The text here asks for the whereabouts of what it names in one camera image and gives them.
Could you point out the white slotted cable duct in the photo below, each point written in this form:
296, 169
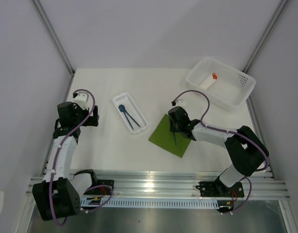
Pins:
162, 203

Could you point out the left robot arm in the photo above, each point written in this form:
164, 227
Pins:
57, 196

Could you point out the large white perforated basket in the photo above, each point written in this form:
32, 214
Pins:
231, 89

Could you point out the aluminium frame post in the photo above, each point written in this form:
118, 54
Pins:
268, 31
52, 34

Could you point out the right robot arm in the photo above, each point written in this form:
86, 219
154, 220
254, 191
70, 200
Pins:
246, 151

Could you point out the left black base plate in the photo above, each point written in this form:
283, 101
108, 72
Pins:
102, 190

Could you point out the white slotted cutlery tray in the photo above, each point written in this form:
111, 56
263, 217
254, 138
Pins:
133, 110

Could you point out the white roll with orange cap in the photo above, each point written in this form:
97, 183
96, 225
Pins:
208, 81

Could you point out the dark blue plastic knife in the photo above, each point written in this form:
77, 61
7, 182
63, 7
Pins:
175, 140

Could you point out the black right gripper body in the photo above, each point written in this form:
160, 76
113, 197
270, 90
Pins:
173, 127

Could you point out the green paper napkin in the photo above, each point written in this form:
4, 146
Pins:
163, 138

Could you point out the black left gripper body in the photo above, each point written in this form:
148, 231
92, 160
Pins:
81, 114

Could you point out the right aluminium frame post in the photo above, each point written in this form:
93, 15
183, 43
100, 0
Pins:
268, 31

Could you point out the aluminium mounting rail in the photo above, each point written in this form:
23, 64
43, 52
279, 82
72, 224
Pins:
181, 185

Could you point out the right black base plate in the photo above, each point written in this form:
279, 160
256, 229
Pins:
218, 190

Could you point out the left aluminium frame post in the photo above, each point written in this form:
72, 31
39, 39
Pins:
52, 34

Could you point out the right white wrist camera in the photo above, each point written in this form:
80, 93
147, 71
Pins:
181, 103

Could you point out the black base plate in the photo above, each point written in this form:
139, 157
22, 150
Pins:
102, 190
218, 190

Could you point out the dark blue plastic spoon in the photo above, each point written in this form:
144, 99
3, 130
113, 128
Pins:
122, 109

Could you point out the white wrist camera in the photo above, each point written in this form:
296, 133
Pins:
181, 103
81, 99

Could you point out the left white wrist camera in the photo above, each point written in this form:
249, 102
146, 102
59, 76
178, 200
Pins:
81, 99

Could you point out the dark blue plastic fork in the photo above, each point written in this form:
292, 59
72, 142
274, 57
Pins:
133, 119

